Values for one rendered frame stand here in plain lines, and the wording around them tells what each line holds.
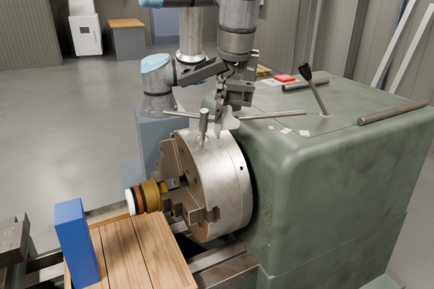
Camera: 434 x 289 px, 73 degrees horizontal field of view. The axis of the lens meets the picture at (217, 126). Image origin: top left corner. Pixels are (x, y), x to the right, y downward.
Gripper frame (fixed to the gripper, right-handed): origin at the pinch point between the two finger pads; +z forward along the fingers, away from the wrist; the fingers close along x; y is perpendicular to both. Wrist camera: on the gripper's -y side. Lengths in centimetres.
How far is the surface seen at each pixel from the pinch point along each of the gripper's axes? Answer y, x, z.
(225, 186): 3.9, -10.0, 10.0
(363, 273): 59, 4, 60
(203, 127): -3.3, -1.1, 0.0
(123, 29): -244, 552, 168
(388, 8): 166, 305, 26
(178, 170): -9.2, -1.4, 15.3
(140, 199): -16.8, -11.3, 17.1
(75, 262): -30.0, -23.1, 28.7
